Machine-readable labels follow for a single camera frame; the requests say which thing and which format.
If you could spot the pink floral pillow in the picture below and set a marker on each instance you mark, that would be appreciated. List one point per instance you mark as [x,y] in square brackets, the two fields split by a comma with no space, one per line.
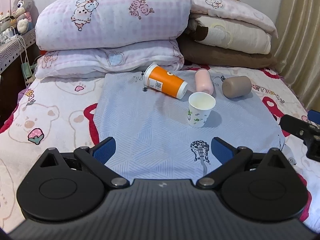
[234,10]

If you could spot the light blue cloth mat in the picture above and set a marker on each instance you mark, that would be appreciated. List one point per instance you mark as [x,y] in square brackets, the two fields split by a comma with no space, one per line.
[155,141]

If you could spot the orange paper cup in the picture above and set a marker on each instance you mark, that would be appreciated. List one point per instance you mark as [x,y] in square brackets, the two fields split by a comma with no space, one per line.
[164,81]

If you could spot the cream folded blanket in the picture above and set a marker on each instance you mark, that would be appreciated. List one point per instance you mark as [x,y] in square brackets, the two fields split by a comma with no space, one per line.
[229,34]

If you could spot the brown pillow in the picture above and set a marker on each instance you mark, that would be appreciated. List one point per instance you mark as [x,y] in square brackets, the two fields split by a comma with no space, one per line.
[203,54]

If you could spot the bedside table with cloth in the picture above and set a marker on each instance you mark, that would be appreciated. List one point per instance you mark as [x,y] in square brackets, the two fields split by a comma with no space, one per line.
[17,56]

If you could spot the taupe plastic cup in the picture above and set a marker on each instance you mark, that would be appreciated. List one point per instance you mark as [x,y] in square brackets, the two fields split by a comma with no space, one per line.
[234,87]

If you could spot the pink checkered folded quilt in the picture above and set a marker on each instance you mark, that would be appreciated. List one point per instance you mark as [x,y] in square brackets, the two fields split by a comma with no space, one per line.
[88,38]

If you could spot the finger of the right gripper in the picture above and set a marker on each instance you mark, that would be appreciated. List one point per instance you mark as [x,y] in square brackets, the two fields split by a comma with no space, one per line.
[314,116]
[303,130]

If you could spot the white leaf-print paper cup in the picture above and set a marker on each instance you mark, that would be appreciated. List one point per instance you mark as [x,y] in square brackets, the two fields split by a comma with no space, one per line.
[200,107]

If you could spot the pink plastic cup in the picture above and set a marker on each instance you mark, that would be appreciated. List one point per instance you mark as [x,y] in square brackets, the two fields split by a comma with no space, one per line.
[203,81]

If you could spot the beige curtain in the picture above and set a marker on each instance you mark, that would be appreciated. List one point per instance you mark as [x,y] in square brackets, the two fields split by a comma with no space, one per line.
[297,49]

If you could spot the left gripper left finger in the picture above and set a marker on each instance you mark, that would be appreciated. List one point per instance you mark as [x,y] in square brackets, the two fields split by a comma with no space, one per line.
[95,158]

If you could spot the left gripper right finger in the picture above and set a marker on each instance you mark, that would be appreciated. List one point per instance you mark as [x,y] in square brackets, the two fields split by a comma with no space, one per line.
[232,159]

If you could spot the grey plush bunny toy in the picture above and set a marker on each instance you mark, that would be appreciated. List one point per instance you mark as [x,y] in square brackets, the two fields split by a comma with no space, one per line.
[21,13]

